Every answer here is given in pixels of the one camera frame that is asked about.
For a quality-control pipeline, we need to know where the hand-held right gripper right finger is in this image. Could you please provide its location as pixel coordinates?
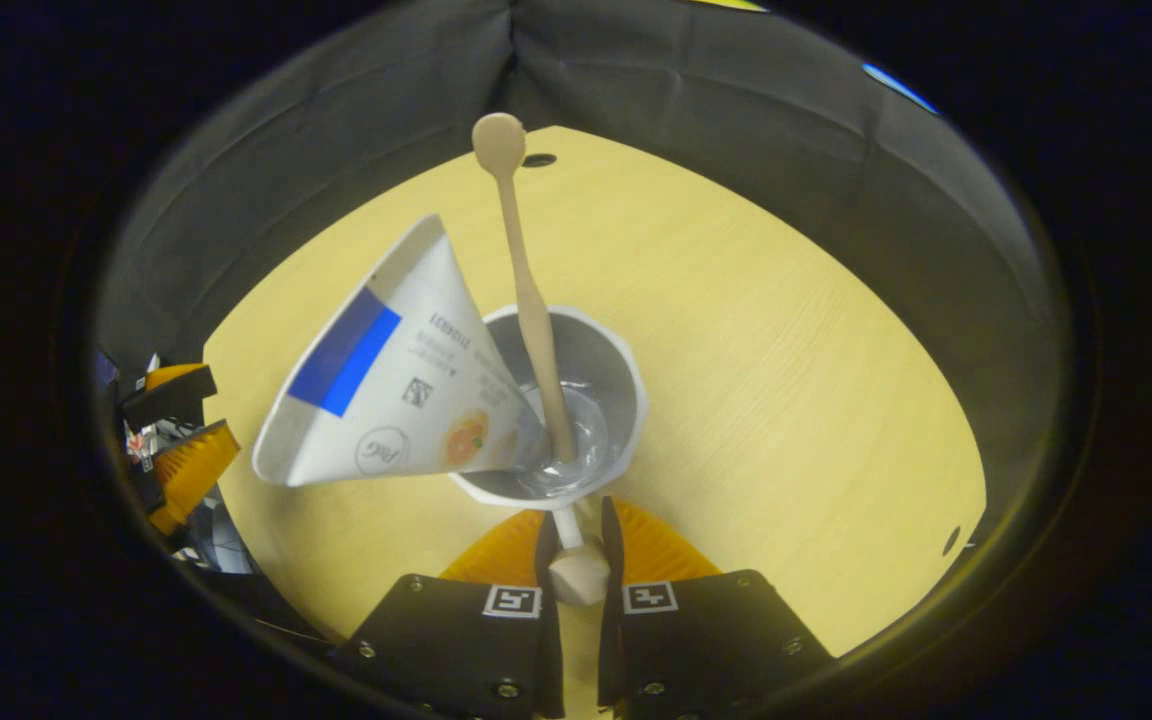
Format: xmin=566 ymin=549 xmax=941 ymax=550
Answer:
xmin=596 ymin=497 xmax=837 ymax=720

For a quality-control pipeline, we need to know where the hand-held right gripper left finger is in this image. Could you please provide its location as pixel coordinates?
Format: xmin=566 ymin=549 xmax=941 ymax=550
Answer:
xmin=341 ymin=510 xmax=567 ymax=720

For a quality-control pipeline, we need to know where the white toothpaste tube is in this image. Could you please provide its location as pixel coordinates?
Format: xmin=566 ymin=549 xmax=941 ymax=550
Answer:
xmin=252 ymin=213 xmax=547 ymax=489

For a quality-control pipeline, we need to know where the white cup with wooden handle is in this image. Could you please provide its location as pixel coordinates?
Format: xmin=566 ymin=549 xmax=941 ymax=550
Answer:
xmin=448 ymin=305 xmax=649 ymax=608

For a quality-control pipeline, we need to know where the beige toothbrush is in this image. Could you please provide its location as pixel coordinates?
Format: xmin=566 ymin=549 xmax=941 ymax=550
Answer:
xmin=472 ymin=112 xmax=579 ymax=466

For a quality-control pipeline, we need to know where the black backdrop cloth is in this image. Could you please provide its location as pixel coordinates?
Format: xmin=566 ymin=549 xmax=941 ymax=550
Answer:
xmin=96 ymin=0 xmax=1072 ymax=561

